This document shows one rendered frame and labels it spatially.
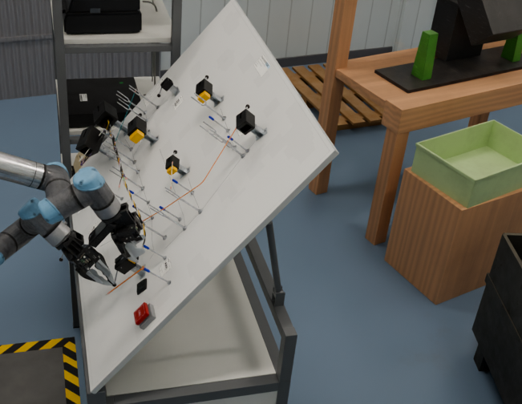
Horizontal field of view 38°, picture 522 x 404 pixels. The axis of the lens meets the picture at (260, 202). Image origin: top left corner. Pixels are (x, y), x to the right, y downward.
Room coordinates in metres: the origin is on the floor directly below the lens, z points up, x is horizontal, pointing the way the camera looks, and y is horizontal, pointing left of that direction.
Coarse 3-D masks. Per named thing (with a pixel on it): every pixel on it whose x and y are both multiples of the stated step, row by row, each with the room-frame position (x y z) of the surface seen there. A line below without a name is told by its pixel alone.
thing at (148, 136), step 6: (132, 120) 2.43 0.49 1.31; (138, 120) 2.41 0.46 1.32; (132, 126) 2.39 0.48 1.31; (138, 126) 2.38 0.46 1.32; (144, 126) 2.41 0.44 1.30; (132, 132) 2.37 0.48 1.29; (144, 132) 2.38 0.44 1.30; (144, 138) 2.41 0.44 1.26; (150, 138) 2.43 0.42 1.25; (156, 138) 2.43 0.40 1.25; (150, 144) 2.43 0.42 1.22
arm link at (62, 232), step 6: (66, 222) 1.88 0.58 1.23; (60, 228) 1.84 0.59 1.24; (66, 228) 1.85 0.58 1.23; (54, 234) 1.82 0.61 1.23; (60, 234) 1.83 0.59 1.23; (66, 234) 1.83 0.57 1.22; (48, 240) 1.82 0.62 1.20; (54, 240) 1.82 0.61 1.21; (60, 240) 1.82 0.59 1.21; (54, 246) 1.82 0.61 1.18
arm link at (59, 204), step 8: (48, 184) 1.79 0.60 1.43; (56, 184) 1.77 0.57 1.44; (64, 184) 1.78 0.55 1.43; (48, 192) 1.75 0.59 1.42; (56, 192) 1.74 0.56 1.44; (64, 192) 1.73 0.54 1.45; (72, 192) 1.72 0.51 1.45; (48, 200) 1.71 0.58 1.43; (56, 200) 1.71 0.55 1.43; (64, 200) 1.71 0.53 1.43; (72, 200) 1.71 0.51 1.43; (40, 208) 1.69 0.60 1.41; (48, 208) 1.69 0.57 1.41; (56, 208) 1.69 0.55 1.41; (64, 208) 1.70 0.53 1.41; (72, 208) 1.71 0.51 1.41; (80, 208) 1.72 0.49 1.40; (48, 216) 1.68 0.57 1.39; (56, 216) 1.69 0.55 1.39; (64, 216) 1.70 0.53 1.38
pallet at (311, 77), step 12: (288, 72) 5.80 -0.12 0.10; (300, 72) 5.82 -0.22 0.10; (312, 72) 5.89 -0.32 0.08; (324, 72) 5.87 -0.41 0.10; (300, 84) 5.58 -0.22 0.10; (312, 84) 5.61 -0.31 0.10; (312, 96) 5.38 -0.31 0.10; (348, 96) 5.45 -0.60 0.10; (360, 96) 5.49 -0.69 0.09; (348, 108) 5.24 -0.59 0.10; (360, 108) 5.26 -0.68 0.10; (348, 120) 5.07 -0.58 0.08; (360, 120) 5.06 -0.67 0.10; (372, 120) 5.08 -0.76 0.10
